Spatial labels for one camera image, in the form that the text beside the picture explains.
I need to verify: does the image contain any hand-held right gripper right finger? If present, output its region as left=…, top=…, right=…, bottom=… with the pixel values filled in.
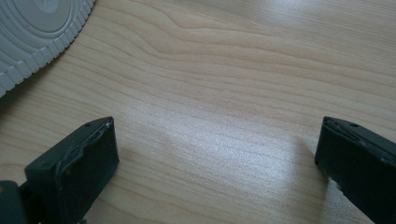
left=314, top=116, right=396, bottom=224

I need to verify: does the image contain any white ribbed shoe sole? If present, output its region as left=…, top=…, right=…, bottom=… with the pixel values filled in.
left=0, top=0, right=97, bottom=98

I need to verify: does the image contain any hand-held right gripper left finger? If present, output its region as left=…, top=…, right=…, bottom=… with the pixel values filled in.
left=19, top=116, right=120, bottom=224

